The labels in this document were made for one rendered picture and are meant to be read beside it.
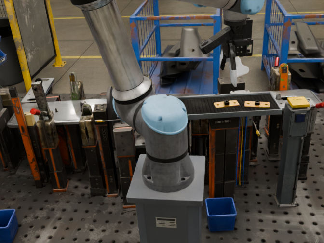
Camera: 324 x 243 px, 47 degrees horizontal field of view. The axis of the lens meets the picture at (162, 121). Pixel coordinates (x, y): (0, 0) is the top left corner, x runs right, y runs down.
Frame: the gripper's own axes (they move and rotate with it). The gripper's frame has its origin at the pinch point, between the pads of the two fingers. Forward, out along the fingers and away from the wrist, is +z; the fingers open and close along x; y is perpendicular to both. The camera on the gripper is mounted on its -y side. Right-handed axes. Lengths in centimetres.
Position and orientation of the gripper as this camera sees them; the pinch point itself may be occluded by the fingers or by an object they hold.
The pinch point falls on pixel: (226, 78)
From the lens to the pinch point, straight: 129.2
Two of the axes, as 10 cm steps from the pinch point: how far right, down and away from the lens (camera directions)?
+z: 0.6, 8.7, 4.9
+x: -1.3, -4.8, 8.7
